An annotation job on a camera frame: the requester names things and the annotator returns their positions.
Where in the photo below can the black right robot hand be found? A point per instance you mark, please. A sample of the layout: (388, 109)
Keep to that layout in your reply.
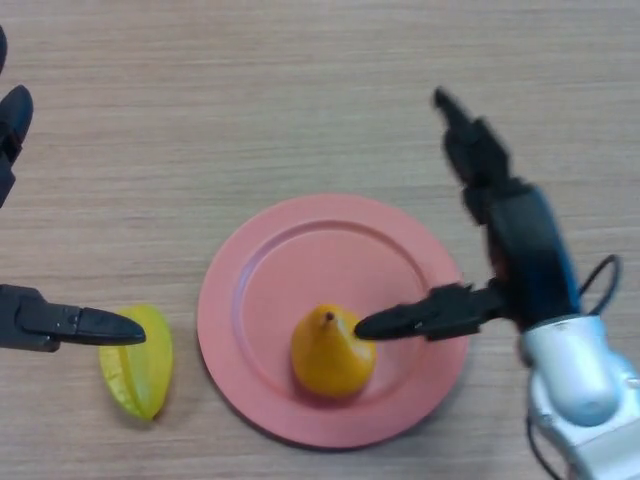
(530, 250)

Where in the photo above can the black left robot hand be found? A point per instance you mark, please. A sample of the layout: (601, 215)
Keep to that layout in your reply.
(30, 320)

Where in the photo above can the yellow pear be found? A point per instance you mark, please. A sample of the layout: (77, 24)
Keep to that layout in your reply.
(330, 360)

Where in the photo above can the pink round plate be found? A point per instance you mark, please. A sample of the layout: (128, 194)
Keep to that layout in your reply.
(280, 270)

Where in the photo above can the yellow starfruit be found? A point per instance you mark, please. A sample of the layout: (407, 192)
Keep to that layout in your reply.
(142, 380)

